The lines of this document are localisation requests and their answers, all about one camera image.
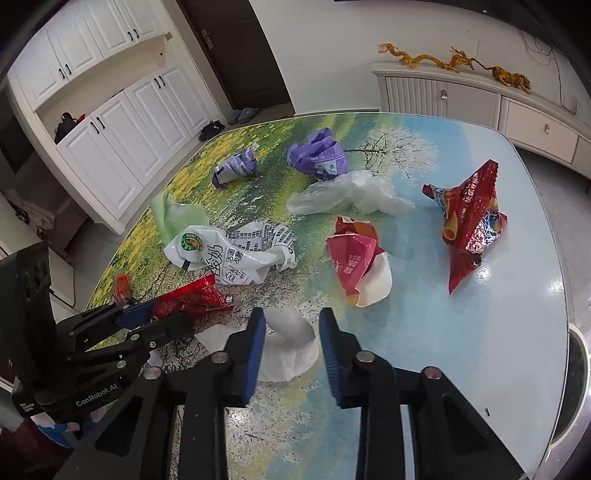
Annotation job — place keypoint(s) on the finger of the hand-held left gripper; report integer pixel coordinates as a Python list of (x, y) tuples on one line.
[(99, 321), (159, 330)]

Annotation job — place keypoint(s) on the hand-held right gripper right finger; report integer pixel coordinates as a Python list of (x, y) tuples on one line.
[(330, 355)]

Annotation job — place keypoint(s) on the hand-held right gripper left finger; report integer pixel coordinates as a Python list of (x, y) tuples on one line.
[(256, 350)]

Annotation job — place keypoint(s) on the white tissue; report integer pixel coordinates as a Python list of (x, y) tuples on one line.
[(288, 355)]

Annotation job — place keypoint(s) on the red wrapper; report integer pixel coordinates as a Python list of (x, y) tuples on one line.
[(194, 295)]

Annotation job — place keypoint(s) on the green plastic bag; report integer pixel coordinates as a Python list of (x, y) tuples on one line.
[(178, 219)]

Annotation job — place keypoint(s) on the red foil snack bag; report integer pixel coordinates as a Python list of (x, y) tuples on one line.
[(471, 217)]

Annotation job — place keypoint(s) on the large purple plastic bag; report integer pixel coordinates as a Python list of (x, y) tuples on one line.
[(314, 154)]

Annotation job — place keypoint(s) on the white printed plastic bag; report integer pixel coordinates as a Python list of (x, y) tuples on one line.
[(240, 254)]

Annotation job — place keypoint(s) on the brown box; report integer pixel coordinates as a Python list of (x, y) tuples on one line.
[(69, 226)]

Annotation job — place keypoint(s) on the crushed red paper cup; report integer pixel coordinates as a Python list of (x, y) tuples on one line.
[(355, 258)]

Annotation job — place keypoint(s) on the white cloth pile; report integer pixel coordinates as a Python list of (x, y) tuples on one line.
[(34, 214)]

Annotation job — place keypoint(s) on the clear plastic bag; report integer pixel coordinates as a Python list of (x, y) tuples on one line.
[(351, 194)]

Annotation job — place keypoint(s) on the small purple white wrapper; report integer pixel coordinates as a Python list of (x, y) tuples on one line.
[(235, 168)]

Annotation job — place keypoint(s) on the black bag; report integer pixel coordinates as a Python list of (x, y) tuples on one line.
[(64, 127)]

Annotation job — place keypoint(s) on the black shoe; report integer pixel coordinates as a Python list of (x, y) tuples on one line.
[(217, 126), (205, 134)]

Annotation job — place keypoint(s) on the grey slipper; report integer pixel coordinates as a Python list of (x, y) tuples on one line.
[(235, 117), (250, 113)]

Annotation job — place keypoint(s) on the dark brown door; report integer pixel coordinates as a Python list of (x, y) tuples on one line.
[(240, 55)]

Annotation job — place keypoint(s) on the white TV console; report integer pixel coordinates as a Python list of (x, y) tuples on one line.
[(461, 99)]

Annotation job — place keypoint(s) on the golden dragon figurine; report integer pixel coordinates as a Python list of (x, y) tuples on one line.
[(418, 59)]

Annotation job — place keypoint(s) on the golden tiger figurine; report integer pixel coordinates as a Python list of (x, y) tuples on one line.
[(508, 76)]

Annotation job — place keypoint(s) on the white power strip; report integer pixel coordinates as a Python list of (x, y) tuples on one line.
[(575, 104)]

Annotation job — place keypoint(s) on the white wall cabinet unit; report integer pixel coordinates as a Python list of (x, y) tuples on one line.
[(120, 134)]

